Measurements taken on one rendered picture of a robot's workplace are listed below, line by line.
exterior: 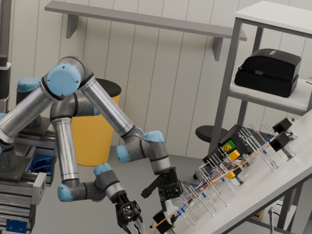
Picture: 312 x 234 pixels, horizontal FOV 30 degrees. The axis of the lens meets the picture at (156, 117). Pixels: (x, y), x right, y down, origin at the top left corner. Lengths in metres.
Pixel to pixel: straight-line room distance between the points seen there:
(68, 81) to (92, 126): 2.91
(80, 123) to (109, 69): 0.66
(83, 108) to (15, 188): 0.45
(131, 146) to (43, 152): 0.83
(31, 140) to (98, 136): 2.16
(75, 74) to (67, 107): 0.39
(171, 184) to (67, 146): 0.50
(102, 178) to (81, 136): 2.71
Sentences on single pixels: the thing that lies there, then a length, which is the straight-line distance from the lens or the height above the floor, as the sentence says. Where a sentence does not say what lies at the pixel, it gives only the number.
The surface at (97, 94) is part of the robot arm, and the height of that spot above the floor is 1.56.
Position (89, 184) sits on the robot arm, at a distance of 2.51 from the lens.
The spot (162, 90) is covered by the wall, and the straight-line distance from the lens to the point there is 5.48.
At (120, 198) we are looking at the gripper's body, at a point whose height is 1.18.
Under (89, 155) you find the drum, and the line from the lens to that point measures 5.20.
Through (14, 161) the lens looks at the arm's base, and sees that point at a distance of 2.56.
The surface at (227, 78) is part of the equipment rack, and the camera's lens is 3.05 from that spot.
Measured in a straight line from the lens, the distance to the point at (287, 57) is 3.14.
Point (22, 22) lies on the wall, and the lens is 5.48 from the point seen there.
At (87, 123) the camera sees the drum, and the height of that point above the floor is 0.42.
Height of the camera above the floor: 2.34
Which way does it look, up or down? 21 degrees down
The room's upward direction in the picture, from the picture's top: 9 degrees clockwise
